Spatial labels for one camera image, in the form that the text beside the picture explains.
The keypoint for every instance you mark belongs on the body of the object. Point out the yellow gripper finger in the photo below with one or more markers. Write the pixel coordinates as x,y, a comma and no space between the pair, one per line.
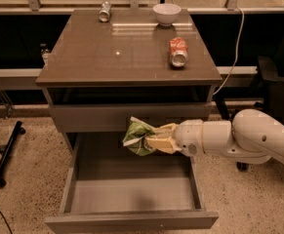
167,129
166,144

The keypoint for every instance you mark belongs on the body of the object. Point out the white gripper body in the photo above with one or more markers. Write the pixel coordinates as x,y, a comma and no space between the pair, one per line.
188,136

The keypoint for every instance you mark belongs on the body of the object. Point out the green jalapeno chip bag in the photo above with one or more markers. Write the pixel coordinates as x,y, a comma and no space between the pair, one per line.
134,138

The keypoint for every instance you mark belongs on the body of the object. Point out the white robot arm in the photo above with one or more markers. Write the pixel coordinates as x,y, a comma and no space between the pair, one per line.
218,138

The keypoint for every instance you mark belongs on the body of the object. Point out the open grey middle drawer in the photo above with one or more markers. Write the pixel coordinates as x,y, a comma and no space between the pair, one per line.
109,188

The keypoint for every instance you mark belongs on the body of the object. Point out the grey drawer cabinet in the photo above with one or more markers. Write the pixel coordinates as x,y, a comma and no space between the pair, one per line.
126,61

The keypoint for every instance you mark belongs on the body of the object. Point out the grey top drawer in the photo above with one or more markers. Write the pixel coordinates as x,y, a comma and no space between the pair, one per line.
116,117

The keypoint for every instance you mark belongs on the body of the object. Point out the red soda can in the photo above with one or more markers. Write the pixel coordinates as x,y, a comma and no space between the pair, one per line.
178,52

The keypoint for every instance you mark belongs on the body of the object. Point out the black office chair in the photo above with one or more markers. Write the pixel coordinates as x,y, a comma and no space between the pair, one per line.
271,91

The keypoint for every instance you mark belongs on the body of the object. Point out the white bowl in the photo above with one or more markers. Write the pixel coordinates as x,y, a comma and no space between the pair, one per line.
166,13

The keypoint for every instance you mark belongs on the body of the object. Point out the silver soda can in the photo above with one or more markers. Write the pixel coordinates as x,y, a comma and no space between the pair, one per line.
105,12

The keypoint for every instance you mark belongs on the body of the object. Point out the black wheeled stand base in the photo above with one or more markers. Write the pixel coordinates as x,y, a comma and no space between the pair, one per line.
18,130

